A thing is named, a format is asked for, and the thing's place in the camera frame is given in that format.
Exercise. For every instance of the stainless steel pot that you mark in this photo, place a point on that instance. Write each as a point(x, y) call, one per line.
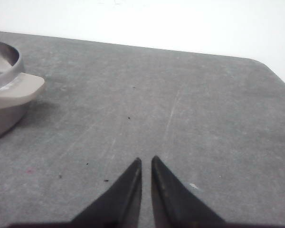
point(17, 88)

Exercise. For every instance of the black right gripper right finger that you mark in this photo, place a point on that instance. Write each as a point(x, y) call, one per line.
point(174, 206)

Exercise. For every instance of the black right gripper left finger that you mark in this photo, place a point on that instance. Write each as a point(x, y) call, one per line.
point(119, 206)

